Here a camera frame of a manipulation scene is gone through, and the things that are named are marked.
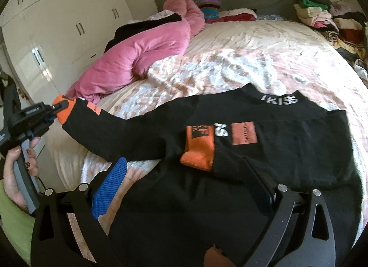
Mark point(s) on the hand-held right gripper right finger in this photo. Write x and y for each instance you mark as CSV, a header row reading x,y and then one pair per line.
x,y
266,198

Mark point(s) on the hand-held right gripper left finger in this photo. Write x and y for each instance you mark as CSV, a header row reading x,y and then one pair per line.
x,y
110,186

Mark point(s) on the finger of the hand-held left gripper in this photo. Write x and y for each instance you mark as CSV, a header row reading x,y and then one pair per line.
x,y
61,106
47,126

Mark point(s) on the black sweater with orange cuffs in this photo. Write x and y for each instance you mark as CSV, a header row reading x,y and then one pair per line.
x,y
172,129

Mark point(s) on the person's left forearm green sleeve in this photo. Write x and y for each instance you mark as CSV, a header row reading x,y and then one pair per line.
x,y
13,226

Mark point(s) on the pile of folded clothes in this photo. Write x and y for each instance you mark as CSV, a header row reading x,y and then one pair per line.
x,y
336,22

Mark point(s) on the person's left hand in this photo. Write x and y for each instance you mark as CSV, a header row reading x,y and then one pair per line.
x,y
11,180

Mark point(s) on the person's right hand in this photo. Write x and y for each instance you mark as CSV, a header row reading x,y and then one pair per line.
x,y
215,257

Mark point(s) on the cream wardrobe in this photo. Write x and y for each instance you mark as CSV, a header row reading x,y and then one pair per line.
x,y
57,25

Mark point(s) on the pink padded quilt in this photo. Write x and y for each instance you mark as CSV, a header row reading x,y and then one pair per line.
x,y
129,51

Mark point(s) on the black garment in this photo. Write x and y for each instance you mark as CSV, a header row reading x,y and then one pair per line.
x,y
123,32

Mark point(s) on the floral bed blanket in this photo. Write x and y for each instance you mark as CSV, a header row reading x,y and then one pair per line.
x,y
244,62

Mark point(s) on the striped knitted cloth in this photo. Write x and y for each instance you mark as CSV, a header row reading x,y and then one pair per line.
x,y
211,3

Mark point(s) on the red cloth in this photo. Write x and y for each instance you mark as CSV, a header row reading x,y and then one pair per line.
x,y
235,18

